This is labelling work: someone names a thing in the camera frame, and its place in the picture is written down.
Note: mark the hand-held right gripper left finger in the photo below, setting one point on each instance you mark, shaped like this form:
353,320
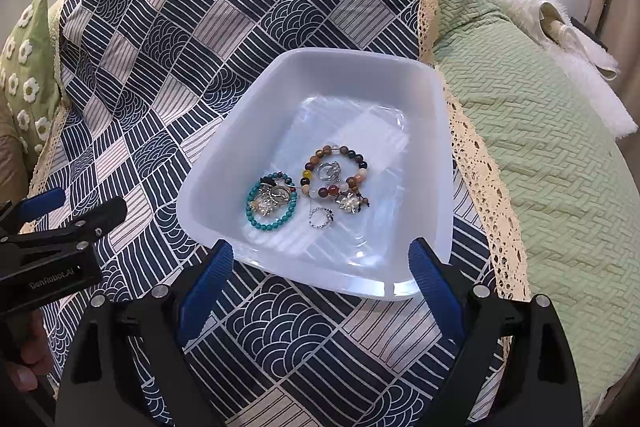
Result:
210,287

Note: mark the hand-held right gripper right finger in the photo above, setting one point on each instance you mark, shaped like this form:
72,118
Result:
435,292

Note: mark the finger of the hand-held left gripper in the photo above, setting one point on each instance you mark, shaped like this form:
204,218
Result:
42,202
100,214

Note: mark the silver flower brooch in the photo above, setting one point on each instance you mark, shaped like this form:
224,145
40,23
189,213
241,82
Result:
348,203

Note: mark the white plastic tray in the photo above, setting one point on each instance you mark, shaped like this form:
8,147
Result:
300,77

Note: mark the person's left hand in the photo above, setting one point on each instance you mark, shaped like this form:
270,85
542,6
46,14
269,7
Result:
32,357

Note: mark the tan cushion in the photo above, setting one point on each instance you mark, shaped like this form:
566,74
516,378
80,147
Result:
10,147

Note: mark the green daisy pillow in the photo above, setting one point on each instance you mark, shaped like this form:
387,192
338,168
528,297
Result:
25,57

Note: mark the green quilted bedspread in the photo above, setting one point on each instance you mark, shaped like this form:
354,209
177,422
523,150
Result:
540,157

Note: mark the navy patterned cloth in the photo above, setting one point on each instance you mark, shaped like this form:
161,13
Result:
175,32

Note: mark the white fluffy blanket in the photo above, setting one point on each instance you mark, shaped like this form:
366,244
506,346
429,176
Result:
590,92

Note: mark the beige fabric bag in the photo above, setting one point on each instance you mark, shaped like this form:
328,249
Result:
552,24

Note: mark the small black object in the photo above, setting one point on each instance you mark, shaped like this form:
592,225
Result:
587,32

